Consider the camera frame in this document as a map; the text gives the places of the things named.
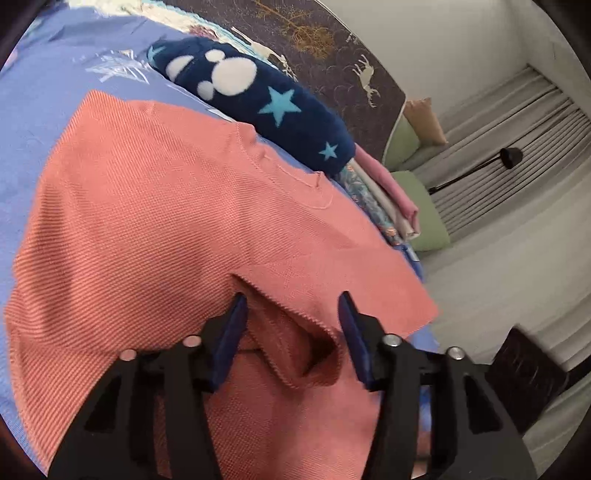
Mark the grey curtain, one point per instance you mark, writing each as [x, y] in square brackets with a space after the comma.
[508, 203]

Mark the small green pillow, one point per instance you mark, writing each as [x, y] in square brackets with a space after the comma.
[404, 143]

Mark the navy star print fleece blanket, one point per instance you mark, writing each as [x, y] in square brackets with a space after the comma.
[240, 115]

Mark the tan pillow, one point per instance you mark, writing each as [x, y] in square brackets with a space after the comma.
[427, 122]

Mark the large green pillow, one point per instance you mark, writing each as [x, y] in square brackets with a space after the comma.
[429, 217]

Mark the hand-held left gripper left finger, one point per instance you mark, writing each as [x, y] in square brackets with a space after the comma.
[228, 341]

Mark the blue herringbone blanket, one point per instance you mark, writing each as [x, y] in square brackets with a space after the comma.
[46, 92]

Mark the dark brown stool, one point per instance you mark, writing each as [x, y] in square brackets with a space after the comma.
[526, 374]

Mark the black floor lamp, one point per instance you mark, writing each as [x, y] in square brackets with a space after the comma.
[511, 157]

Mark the blue floral folded cloth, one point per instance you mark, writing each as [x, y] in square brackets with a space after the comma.
[364, 198]

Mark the pale grey folded cloth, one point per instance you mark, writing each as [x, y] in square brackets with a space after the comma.
[398, 218]

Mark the salmon knit sweater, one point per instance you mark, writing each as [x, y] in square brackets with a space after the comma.
[161, 230]

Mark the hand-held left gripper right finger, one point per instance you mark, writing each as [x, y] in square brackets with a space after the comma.
[355, 341]

